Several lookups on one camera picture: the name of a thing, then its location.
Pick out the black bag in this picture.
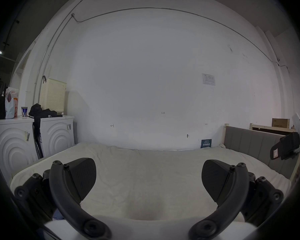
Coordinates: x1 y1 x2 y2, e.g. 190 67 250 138
0 83 7 120

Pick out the white plastic bag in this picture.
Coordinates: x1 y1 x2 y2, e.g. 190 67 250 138
5 86 19 119

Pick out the brown carton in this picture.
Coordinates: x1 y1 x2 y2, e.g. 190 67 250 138
272 118 290 129

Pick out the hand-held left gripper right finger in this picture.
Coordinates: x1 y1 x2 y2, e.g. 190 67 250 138
189 159 284 239

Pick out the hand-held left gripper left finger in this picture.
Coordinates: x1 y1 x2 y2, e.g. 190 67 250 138
14 158 112 240

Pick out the grey padded headboard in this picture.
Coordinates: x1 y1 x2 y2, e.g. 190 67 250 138
222 124 300 180

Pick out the cream perforated laundry basket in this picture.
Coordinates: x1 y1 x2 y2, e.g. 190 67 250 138
39 78 67 115

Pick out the black garment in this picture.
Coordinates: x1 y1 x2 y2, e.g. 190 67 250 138
29 103 63 159

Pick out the bed with white sheet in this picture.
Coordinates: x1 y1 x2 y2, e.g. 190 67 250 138
10 141 293 226

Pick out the white paper notice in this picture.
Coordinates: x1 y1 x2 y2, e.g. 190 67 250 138
202 73 216 86

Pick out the pale wooden frame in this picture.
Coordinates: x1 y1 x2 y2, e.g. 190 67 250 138
250 122 296 135

